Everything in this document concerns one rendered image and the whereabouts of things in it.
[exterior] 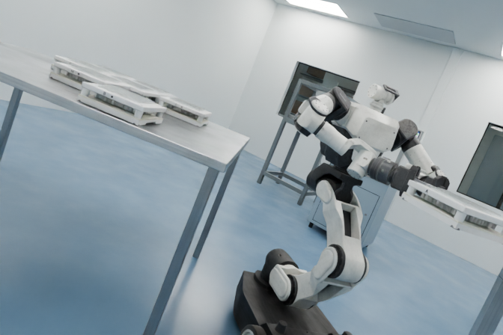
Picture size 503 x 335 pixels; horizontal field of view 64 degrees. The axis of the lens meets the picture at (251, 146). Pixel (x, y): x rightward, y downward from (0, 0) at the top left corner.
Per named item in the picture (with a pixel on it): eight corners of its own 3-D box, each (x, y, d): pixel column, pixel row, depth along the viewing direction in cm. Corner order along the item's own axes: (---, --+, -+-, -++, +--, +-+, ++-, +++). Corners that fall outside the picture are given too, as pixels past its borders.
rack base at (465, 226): (509, 246, 125) (513, 239, 124) (455, 228, 116) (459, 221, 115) (449, 214, 147) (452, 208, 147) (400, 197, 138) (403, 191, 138)
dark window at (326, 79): (276, 115, 772) (299, 60, 759) (277, 115, 774) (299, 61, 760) (337, 140, 708) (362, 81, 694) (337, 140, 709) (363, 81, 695)
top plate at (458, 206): (516, 232, 124) (519, 226, 124) (462, 213, 115) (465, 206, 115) (455, 202, 147) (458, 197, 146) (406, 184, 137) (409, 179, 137)
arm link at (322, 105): (302, 93, 151) (324, 87, 170) (284, 118, 158) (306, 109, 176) (325, 114, 149) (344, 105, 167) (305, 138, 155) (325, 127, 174)
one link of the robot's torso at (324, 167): (301, 185, 210) (314, 155, 208) (320, 191, 215) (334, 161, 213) (326, 206, 184) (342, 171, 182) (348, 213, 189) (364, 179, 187)
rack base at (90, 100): (75, 99, 143) (78, 93, 143) (108, 102, 167) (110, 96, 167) (137, 125, 141) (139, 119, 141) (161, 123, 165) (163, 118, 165)
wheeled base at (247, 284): (215, 289, 219) (237, 234, 214) (294, 303, 238) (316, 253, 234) (251, 380, 160) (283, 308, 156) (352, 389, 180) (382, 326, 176)
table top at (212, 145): (-166, 13, 142) (-163, 4, 142) (28, 53, 252) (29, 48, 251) (223, 173, 139) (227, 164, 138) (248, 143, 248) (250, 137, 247)
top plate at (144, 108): (80, 86, 143) (81, 81, 142) (112, 90, 167) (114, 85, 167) (141, 112, 141) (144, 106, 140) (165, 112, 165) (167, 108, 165)
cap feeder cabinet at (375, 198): (303, 224, 425) (331, 159, 416) (322, 220, 474) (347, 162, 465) (357, 255, 394) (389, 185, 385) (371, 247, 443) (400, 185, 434)
